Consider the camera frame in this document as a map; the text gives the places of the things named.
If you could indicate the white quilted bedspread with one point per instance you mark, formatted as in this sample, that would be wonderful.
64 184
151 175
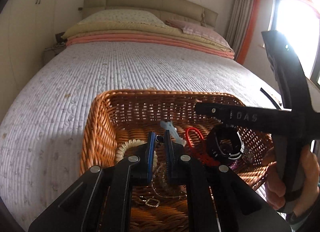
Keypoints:
42 132

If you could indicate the pink pillow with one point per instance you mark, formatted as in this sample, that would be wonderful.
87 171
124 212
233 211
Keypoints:
198 30

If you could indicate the red cord star keychain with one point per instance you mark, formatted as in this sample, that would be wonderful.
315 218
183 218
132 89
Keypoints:
198 147

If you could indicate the folded yellow blanket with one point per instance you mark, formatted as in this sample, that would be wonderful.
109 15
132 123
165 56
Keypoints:
88 29

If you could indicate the bright window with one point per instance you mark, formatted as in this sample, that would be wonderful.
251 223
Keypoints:
298 21

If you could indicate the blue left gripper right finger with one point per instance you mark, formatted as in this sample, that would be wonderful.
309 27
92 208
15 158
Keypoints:
217 198

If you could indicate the bedside nightstand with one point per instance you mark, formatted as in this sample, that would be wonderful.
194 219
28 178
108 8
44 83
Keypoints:
50 52

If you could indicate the beige padded headboard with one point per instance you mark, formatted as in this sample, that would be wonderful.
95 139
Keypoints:
163 9

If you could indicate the closed fingers of the black right gripper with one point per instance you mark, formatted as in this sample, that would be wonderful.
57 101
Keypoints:
215 110

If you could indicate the striped orange curtain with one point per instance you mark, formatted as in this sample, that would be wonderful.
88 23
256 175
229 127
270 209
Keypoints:
241 27

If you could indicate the black wrist watch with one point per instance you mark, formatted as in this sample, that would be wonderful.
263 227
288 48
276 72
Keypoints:
224 144

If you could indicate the folded pink blanket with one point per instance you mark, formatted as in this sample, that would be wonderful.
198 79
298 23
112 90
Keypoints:
141 38

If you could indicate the brown wicker basket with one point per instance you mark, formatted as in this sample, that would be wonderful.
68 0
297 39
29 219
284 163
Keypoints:
118 116

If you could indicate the cream floral pillow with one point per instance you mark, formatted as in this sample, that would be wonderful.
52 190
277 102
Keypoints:
124 16

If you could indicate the white wardrobe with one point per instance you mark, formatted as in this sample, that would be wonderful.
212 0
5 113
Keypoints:
26 30

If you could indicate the wooden bed brush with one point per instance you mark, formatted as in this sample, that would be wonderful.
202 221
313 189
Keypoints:
275 104

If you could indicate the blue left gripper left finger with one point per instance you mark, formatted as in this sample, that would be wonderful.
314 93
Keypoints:
100 199

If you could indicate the light blue hair clip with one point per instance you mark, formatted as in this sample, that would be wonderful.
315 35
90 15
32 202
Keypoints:
168 125

